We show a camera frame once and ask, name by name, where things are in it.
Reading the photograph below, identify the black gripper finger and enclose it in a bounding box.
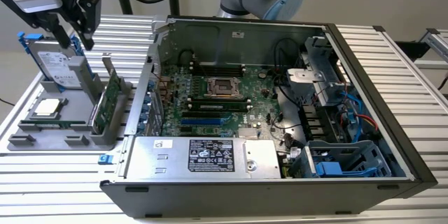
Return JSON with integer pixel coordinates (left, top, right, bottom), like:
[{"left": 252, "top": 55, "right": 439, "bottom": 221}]
[
  {"left": 74, "top": 0, "right": 103, "bottom": 52},
  {"left": 0, "top": 0, "right": 72, "bottom": 49}
]

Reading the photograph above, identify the graphics card with black cooler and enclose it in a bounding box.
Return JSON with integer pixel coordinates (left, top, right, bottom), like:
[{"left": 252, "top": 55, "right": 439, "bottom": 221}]
[{"left": 87, "top": 52, "right": 127, "bottom": 134}]

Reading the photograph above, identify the hard disk in blue carrier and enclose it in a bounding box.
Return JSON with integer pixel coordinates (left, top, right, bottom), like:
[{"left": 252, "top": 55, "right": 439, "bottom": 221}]
[{"left": 16, "top": 31, "right": 95, "bottom": 90}]

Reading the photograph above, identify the grey parts rack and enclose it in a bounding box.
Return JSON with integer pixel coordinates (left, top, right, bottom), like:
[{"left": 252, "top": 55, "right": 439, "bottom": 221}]
[{"left": 7, "top": 55, "right": 136, "bottom": 153}]

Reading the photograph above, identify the silver CPU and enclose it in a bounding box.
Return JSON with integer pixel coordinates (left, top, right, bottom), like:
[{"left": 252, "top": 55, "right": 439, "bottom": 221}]
[{"left": 30, "top": 97, "right": 71, "bottom": 120}]

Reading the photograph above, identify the green RAM stick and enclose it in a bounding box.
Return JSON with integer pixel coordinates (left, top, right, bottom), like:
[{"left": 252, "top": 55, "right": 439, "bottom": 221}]
[{"left": 18, "top": 119, "right": 88, "bottom": 130}]

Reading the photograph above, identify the CPU socket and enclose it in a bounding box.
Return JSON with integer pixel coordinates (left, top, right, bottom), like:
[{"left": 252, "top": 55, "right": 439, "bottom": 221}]
[{"left": 206, "top": 76, "right": 243, "bottom": 97}]

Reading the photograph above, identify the long black expansion slot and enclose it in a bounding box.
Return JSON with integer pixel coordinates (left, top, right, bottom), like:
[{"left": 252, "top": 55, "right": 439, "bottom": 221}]
[{"left": 180, "top": 112, "right": 226, "bottom": 119}]

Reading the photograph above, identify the black labelled RAM stick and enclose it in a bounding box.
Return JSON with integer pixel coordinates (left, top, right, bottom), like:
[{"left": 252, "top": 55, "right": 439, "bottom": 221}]
[{"left": 191, "top": 102, "right": 248, "bottom": 111}]

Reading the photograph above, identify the blue expansion slot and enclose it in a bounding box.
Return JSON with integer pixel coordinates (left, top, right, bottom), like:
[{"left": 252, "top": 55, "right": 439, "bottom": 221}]
[{"left": 180, "top": 118, "right": 226, "bottom": 126}]

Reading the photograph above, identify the green motherboard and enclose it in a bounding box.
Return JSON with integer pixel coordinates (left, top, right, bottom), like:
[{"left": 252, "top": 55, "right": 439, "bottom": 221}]
[{"left": 154, "top": 62, "right": 286, "bottom": 141}]

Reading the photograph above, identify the silver power supply unit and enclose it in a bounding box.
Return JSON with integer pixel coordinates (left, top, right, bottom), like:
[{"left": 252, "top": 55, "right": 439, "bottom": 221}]
[{"left": 124, "top": 136, "right": 284, "bottom": 180}]

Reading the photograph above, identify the small silver heatsink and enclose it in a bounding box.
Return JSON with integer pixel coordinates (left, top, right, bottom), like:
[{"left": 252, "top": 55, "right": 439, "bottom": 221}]
[{"left": 238, "top": 126, "right": 262, "bottom": 140}]

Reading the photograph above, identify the metal drive cage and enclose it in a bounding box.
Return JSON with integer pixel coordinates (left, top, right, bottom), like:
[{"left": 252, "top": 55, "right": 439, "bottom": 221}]
[{"left": 286, "top": 36, "right": 354, "bottom": 107}]

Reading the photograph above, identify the black open PC case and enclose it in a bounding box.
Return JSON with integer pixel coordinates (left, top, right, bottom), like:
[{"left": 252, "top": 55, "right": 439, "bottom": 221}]
[{"left": 100, "top": 15, "right": 439, "bottom": 219}]

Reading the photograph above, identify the grey plastic disk bay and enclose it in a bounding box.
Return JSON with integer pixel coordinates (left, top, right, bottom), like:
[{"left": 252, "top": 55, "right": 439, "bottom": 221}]
[{"left": 290, "top": 140, "right": 394, "bottom": 179}]

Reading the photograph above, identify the blue plastic bay block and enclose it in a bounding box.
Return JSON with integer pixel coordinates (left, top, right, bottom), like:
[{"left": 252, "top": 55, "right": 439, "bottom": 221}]
[{"left": 315, "top": 161, "right": 344, "bottom": 178}]

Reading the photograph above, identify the neighbouring metal slat table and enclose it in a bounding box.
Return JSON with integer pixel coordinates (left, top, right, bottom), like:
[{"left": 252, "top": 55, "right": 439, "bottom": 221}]
[{"left": 412, "top": 28, "right": 448, "bottom": 70}]

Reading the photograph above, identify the short black looped cable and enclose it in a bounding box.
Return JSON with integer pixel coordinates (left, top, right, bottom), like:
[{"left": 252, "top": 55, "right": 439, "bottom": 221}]
[{"left": 178, "top": 48, "right": 207, "bottom": 77}]

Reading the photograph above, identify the black looped power cable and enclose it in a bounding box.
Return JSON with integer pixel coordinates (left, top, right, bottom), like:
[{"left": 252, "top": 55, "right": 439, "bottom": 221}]
[{"left": 274, "top": 37, "right": 303, "bottom": 88}]

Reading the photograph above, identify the blue data wire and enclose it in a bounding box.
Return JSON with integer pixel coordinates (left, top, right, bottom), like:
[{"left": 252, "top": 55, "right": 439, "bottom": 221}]
[{"left": 339, "top": 89, "right": 372, "bottom": 143}]

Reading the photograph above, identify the red data wire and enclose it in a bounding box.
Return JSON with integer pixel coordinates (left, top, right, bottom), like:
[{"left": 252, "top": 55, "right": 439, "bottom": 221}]
[{"left": 355, "top": 113, "right": 380, "bottom": 131}]

